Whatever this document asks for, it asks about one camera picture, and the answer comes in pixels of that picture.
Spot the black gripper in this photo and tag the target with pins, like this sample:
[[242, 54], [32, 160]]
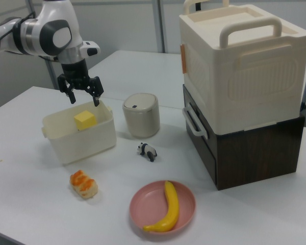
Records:
[[75, 72]]

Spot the yellow cube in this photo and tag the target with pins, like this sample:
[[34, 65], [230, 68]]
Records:
[[85, 120]]

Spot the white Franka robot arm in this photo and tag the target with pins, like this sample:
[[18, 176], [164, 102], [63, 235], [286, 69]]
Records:
[[51, 33]]

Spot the cream plastic open box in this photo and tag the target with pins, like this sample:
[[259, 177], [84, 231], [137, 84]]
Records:
[[84, 145]]

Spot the beige lidded trash can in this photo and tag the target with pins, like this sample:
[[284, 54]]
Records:
[[142, 120]]

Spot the small panda figurine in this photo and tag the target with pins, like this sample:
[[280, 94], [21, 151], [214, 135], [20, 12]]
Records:
[[148, 150]]

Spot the orange glazed toy bread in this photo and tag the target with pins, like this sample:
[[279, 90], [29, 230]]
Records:
[[84, 186]]

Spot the copper latch strip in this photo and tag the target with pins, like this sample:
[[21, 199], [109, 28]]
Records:
[[183, 58]]

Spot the pink round plate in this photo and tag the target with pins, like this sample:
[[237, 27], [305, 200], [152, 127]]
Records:
[[153, 201]]

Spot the yellow toy banana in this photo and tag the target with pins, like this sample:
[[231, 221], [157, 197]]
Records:
[[172, 201]]

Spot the dark brown wooden cabinet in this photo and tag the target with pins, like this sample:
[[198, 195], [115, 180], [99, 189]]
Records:
[[257, 155]]

